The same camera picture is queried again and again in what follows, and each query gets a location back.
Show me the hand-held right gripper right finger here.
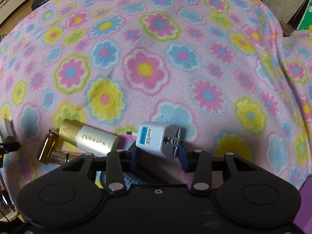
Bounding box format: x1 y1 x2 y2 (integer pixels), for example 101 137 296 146
178 144 259 194

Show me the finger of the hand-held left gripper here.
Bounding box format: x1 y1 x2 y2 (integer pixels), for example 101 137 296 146
0 141 20 155

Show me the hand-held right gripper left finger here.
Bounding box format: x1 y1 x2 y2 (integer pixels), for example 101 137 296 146
62 142 145 194

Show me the white charger plug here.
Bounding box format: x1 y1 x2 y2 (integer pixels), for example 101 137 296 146
0 118 16 142

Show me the white travel adapter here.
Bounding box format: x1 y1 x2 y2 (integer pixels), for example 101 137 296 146
127 122 182 160

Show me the amber glass vial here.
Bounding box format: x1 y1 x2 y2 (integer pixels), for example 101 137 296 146
37 128 61 164

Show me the white and gold bottle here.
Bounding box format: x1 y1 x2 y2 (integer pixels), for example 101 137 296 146
56 118 120 158

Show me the gold lipstick tube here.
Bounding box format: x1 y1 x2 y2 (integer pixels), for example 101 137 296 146
50 151 84 165

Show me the pink floral fleece blanket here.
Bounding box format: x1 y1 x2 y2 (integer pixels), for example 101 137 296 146
0 0 312 195

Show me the purple object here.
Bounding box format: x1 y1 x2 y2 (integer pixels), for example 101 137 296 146
298 182 312 234

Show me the green box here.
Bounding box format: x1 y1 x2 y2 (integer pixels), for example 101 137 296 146
297 0 312 33

